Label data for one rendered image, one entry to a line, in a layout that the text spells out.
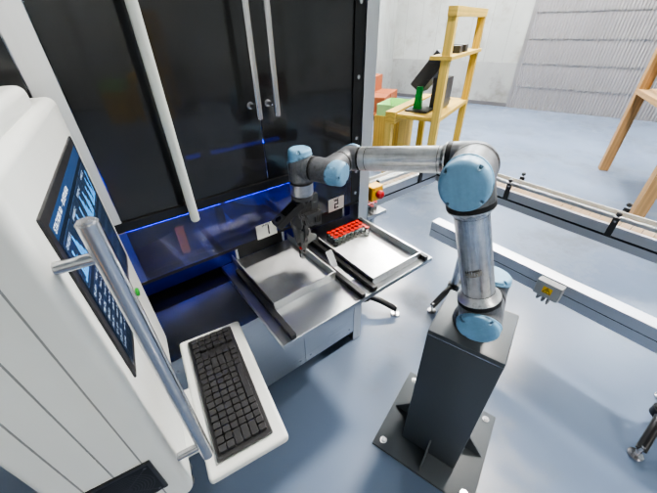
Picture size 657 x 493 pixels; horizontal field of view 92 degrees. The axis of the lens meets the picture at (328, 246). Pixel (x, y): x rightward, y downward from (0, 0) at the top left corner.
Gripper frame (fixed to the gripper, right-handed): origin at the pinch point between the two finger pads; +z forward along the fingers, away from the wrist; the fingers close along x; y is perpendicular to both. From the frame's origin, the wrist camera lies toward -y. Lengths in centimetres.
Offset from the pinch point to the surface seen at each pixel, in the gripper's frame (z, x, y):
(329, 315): 12.1, -24.1, -5.2
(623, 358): 100, -94, 160
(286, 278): 12.0, 0.4, -6.7
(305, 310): 12.1, -17.3, -10.3
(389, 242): 11.9, -6.7, 40.8
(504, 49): -14, 339, 764
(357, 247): 12.0, -1.2, 27.0
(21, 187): -51, -34, -56
